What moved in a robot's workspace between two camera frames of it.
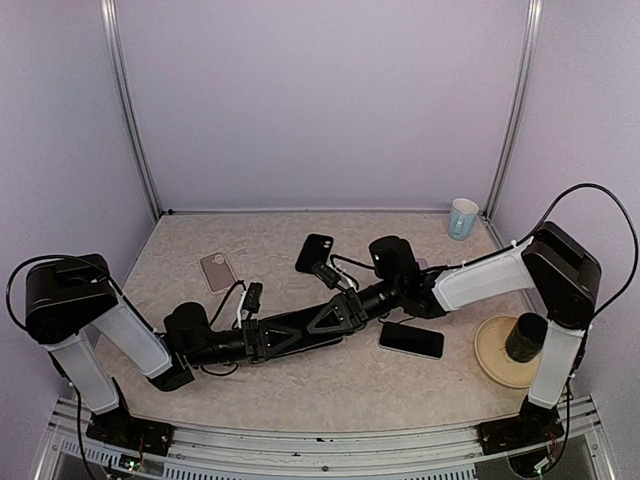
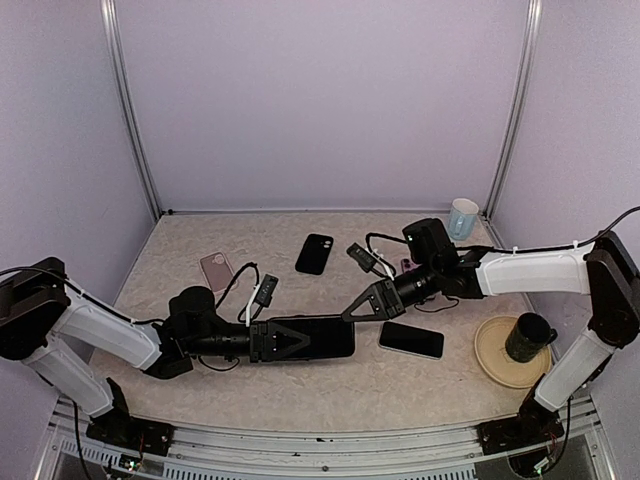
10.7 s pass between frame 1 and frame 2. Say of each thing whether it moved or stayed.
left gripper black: stayed
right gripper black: moved
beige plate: stayed
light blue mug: stayed
